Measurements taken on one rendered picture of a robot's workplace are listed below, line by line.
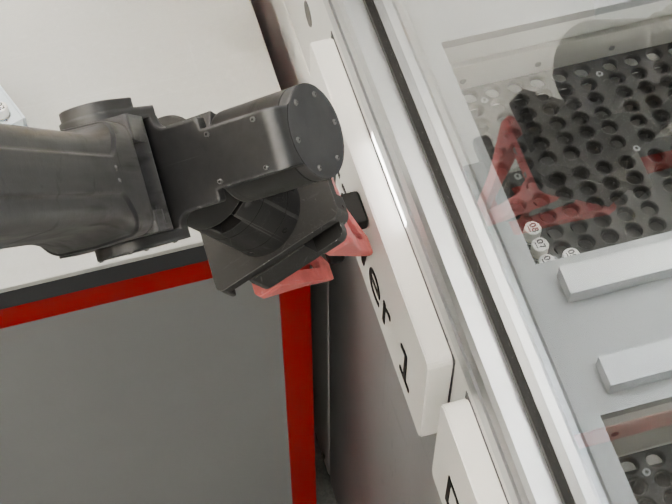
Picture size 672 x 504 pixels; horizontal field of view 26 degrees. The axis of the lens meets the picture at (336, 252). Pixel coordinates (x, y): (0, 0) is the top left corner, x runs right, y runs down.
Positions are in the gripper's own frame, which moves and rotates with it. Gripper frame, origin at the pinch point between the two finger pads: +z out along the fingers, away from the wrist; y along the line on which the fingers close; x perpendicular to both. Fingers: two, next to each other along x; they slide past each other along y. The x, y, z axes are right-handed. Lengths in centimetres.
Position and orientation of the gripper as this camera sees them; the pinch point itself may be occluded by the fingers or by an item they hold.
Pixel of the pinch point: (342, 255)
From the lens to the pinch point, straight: 101.7
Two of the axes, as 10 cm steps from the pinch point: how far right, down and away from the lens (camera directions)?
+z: 5.6, 3.0, 7.7
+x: -2.8, -8.1, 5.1
